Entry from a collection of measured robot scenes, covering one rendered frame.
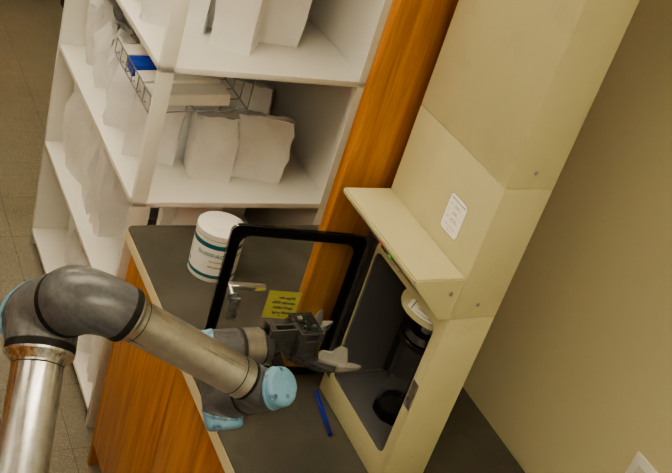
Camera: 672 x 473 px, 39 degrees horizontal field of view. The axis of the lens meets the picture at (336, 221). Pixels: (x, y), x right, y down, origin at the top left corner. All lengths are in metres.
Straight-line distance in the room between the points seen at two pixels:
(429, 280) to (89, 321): 0.62
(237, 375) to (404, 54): 0.72
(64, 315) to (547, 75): 0.88
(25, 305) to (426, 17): 0.93
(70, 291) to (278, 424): 0.79
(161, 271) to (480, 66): 1.13
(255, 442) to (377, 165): 0.66
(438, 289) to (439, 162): 0.26
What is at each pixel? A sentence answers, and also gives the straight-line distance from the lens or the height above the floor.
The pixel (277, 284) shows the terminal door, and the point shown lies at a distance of 2.09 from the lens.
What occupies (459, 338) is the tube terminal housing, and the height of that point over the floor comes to 1.36.
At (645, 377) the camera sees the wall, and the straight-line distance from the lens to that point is 2.11.
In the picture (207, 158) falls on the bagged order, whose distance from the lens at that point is 3.01.
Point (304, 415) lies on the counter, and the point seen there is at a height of 0.94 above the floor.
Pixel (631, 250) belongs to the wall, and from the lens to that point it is 2.11.
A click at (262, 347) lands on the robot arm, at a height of 1.26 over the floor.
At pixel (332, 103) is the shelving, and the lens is 3.14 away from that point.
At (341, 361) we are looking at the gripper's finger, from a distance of 1.96.
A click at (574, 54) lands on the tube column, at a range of 1.66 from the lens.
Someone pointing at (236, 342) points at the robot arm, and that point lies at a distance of 1.87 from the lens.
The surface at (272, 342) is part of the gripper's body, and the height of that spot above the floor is 1.26.
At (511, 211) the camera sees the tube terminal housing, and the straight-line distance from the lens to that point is 1.77.
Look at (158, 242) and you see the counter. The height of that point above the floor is 0.94.
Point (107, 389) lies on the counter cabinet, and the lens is 3.06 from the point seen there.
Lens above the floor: 2.42
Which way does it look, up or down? 29 degrees down
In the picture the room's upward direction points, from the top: 18 degrees clockwise
